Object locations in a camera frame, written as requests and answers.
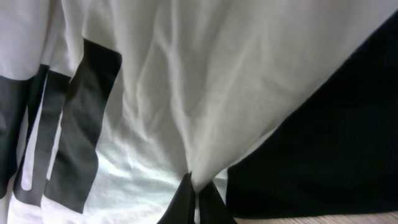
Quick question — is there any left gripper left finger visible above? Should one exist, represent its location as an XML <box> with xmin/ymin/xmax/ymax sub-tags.
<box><xmin>157</xmin><ymin>174</ymin><xmax>196</xmax><ymax>224</ymax></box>

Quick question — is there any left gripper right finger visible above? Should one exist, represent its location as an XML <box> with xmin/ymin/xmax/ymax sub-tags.
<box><xmin>199</xmin><ymin>182</ymin><xmax>237</xmax><ymax>224</ymax></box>

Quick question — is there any white t-shirt black print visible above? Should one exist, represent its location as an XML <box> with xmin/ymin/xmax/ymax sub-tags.
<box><xmin>1</xmin><ymin>0</ymin><xmax>397</xmax><ymax>223</ymax></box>

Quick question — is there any black t-shirt white logo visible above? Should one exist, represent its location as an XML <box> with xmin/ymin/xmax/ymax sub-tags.
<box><xmin>226</xmin><ymin>15</ymin><xmax>397</xmax><ymax>219</ymax></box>

